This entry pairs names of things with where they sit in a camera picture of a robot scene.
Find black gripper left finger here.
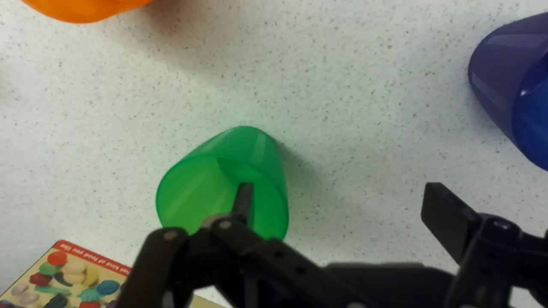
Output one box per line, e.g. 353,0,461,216
117,182,367,308

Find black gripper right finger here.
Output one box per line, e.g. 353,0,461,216
420,182,548,308

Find green plastic cup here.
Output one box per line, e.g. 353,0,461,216
154,125,289,242

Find blue plastic cup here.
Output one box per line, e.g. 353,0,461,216
468,13,548,172

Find colourful toy food box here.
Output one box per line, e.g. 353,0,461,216
0,238,134,308

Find orange plastic cup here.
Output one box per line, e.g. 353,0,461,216
22,0,154,26

